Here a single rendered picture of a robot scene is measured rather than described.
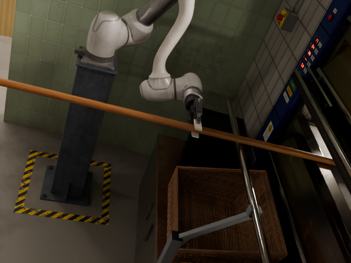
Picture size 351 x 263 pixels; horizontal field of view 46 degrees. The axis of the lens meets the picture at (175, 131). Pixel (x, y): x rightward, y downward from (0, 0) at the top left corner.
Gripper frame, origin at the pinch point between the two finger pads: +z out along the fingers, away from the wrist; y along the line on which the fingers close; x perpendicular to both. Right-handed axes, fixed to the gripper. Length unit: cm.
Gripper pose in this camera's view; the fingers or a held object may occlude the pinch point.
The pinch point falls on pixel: (196, 128)
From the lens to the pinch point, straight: 172.5
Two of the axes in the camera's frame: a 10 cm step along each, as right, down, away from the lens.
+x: -9.5, -2.3, -2.1
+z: 0.3, 6.0, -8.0
